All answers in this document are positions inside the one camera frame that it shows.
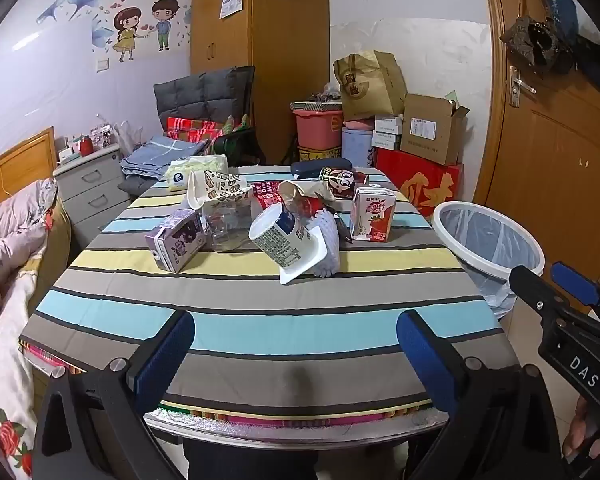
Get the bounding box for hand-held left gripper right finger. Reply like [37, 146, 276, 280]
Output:
[396, 309, 566, 480]

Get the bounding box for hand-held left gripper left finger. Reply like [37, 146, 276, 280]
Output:
[32, 311, 196, 480]

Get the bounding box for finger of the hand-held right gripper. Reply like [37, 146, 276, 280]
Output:
[551, 261, 600, 309]
[509, 265, 563, 323]

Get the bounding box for white trash bin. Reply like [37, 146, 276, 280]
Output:
[432, 201, 546, 321]

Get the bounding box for purple milk carton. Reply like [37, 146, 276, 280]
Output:
[145, 208, 208, 274]

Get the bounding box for clear plastic cup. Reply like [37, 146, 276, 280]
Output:
[203, 200, 254, 253]

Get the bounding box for white foam fruit net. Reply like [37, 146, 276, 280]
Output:
[302, 209, 342, 278]

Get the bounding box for red and white drink carton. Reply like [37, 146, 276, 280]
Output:
[350, 185, 397, 242]

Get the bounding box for large white yogurt cup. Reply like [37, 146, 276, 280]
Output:
[248, 204, 330, 286]

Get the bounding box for patterned paper cup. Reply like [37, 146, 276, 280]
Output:
[181, 169, 253, 211]

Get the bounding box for red paper cup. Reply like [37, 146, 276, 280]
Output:
[251, 180, 286, 221]

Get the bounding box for red cartoon milk can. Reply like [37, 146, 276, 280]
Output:
[319, 166, 370, 200]

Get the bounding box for white paper cup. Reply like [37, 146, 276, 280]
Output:
[278, 179, 333, 206]

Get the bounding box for person's right hand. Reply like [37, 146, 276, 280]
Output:
[562, 396, 600, 464]

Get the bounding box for striped tablecloth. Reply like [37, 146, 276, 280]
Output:
[19, 164, 518, 428]

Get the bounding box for wooden door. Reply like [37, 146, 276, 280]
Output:
[472, 0, 600, 321]

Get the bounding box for round table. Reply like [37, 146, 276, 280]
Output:
[20, 340, 481, 480]

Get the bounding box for red gift box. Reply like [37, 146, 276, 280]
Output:
[375, 147, 465, 216]

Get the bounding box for grey drawer cabinet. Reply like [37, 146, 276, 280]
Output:
[54, 142, 133, 248]

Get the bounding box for yellow tissue pack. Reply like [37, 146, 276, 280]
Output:
[165, 155, 228, 193]

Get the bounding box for open cardboard box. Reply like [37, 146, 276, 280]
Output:
[400, 92, 471, 167]

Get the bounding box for blue folded cloth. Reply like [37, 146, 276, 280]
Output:
[120, 135, 206, 181]

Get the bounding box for light blue round container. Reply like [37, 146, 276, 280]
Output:
[341, 127, 376, 168]

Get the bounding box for dark blue glasses case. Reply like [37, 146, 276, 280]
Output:
[290, 157, 353, 179]

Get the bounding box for white plastic bag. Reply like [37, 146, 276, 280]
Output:
[114, 120, 146, 158]

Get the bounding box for yellow patterned box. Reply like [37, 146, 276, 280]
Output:
[298, 145, 342, 166]

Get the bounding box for red plaid cloth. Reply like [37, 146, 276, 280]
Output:
[165, 114, 251, 143]

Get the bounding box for wooden bed headboard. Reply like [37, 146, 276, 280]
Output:
[0, 126, 57, 211]

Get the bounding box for brown handbag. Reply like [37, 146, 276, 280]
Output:
[499, 15, 576, 76]

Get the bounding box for pink plastic bin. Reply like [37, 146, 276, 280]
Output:
[293, 107, 343, 148]

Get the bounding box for brown paper bag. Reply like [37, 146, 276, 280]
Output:
[333, 50, 408, 122]

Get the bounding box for grey quilted cushion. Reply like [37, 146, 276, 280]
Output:
[153, 66, 257, 133]

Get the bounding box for dark blue hanging garment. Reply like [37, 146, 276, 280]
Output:
[535, 0, 600, 61]

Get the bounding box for patterned tray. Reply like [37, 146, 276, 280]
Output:
[290, 91, 343, 112]

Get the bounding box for wooden wardrobe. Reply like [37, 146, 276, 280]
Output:
[189, 0, 331, 166]

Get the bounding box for metal door handle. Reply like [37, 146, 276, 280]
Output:
[509, 65, 537, 108]

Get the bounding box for cartoon wall sticker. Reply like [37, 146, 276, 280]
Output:
[35, 0, 196, 63]

